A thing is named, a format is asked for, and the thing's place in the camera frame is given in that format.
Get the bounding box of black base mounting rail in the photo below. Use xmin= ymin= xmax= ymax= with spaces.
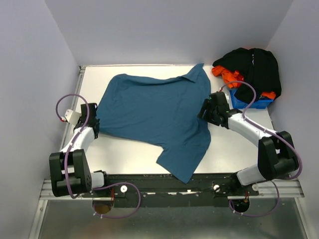
xmin=84 ymin=173 xmax=259 ymax=208

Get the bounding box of teal blue t shirt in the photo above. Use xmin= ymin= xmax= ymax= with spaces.
xmin=97 ymin=64 xmax=211 ymax=183

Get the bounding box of aluminium table edge rail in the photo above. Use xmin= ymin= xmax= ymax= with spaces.
xmin=27 ymin=65 xmax=87 ymax=239

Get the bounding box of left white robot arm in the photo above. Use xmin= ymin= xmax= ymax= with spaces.
xmin=49 ymin=103 xmax=111 ymax=197

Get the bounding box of black t shirt pile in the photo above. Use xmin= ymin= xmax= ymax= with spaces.
xmin=212 ymin=48 xmax=282 ymax=103

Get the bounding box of blue plastic bin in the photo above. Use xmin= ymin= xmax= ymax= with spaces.
xmin=228 ymin=88 xmax=274 ymax=110

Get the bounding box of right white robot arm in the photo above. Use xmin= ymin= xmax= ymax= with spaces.
xmin=198 ymin=92 xmax=301 ymax=195

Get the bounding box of orange t shirt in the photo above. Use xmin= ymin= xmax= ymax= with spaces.
xmin=211 ymin=64 xmax=282 ymax=103

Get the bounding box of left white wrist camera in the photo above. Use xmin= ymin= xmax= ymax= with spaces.
xmin=60 ymin=109 xmax=81 ymax=125

